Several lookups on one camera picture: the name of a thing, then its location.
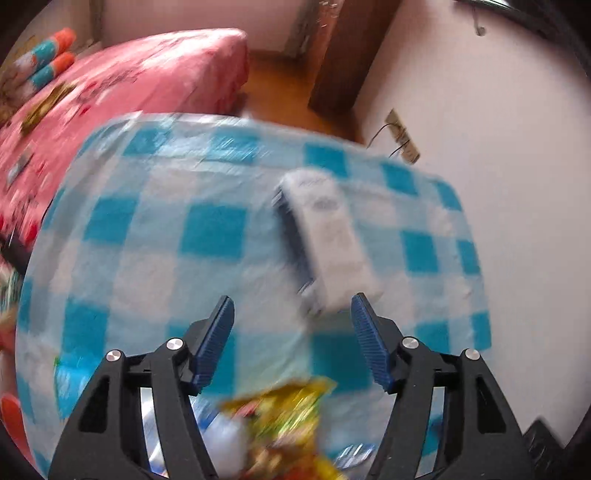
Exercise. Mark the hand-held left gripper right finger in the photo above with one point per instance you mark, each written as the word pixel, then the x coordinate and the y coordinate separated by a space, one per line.
pixel 369 339

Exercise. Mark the yellow snack packet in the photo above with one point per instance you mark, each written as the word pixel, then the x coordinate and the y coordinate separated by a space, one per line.
pixel 281 424

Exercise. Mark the blue checkered tablecloth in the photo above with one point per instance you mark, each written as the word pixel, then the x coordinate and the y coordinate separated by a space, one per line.
pixel 152 258

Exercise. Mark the wall power strip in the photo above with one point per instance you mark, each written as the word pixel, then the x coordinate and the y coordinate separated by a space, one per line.
pixel 404 136

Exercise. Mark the pink bed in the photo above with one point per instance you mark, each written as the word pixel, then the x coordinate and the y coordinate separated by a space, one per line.
pixel 138 78

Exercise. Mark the olive cloth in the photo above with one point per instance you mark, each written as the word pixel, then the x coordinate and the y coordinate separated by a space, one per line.
pixel 44 106

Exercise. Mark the white carton box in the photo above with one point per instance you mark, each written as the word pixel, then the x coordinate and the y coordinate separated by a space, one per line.
pixel 330 240

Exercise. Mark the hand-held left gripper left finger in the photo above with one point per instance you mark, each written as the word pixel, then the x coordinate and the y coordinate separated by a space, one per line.
pixel 214 341

